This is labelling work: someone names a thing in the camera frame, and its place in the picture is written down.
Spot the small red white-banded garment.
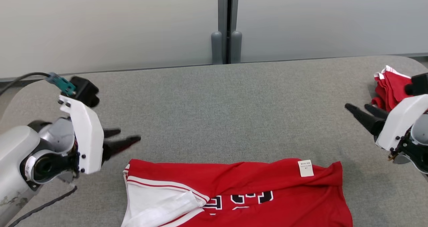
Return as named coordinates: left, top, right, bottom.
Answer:
left=371, top=65, right=412, bottom=112

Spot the left camera cable teal connector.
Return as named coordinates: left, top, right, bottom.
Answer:
left=0, top=72, right=77, bottom=97

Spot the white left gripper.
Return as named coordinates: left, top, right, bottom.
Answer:
left=59, top=95, right=141, bottom=175

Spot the grey partition post with feet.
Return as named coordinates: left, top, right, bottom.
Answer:
left=211, top=0, right=242, bottom=65

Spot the large red Bulls jersey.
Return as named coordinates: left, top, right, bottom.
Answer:
left=120, top=158, right=354, bottom=227

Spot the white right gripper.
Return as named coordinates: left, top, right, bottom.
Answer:
left=344, top=94, right=428, bottom=151

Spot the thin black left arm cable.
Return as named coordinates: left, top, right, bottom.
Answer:
left=8, top=186, right=78, bottom=227

